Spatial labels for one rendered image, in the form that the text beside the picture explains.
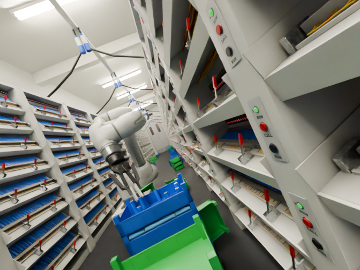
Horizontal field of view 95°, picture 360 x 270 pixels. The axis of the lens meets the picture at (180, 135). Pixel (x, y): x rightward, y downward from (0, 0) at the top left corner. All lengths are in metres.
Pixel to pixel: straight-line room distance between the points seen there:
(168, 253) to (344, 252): 0.44
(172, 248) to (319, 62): 0.59
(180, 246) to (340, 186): 0.47
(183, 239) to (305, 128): 0.48
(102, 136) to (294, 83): 0.78
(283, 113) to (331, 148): 0.09
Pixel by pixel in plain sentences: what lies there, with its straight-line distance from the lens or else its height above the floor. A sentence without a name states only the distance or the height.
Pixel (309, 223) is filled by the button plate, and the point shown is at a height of 0.42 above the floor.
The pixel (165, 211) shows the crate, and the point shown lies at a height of 0.41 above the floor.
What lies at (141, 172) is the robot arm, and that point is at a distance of 1.57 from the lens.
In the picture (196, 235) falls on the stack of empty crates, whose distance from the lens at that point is 0.63.
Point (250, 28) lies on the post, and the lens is 0.32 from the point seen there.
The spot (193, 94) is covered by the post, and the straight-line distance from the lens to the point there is 0.98.
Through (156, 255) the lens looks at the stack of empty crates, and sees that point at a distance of 0.65.
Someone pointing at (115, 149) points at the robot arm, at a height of 0.72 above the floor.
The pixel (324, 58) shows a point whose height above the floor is 0.67.
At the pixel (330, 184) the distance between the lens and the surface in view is 0.34.
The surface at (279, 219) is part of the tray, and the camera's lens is 0.62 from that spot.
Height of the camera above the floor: 0.66
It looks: 1 degrees down
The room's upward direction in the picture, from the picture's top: 25 degrees counter-clockwise
